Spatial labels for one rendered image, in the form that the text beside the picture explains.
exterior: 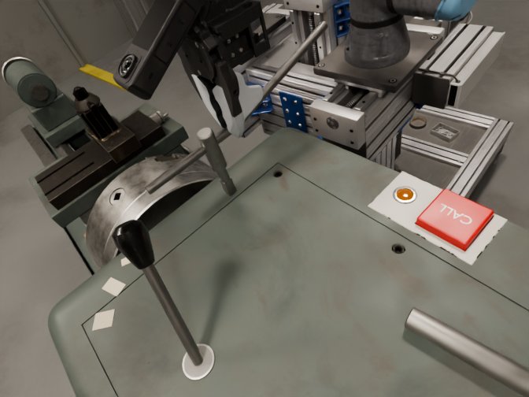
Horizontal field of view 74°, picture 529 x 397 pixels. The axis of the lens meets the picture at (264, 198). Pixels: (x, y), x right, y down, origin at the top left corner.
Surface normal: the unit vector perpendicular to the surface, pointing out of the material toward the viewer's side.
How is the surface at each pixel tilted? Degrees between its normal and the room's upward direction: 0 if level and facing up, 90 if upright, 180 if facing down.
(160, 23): 29
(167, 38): 90
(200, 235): 0
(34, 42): 90
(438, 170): 0
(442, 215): 0
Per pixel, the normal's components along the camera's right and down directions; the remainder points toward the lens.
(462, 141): -0.23, -0.64
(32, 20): 0.72, 0.39
